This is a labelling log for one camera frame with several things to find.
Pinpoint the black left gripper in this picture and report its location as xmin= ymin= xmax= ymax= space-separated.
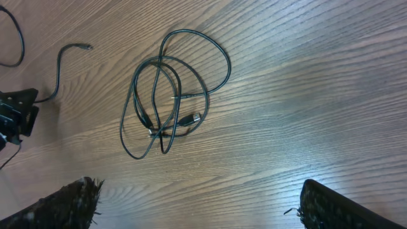
xmin=1 ymin=88 xmax=39 ymax=150

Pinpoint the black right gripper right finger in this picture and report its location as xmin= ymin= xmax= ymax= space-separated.
xmin=286 ymin=179 xmax=406 ymax=229

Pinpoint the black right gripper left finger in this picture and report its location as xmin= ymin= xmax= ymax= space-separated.
xmin=1 ymin=177 xmax=104 ymax=229

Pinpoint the black thin cable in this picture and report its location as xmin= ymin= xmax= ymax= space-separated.
xmin=132 ymin=29 xmax=232 ymax=155
xmin=0 ymin=5 xmax=93 ymax=104

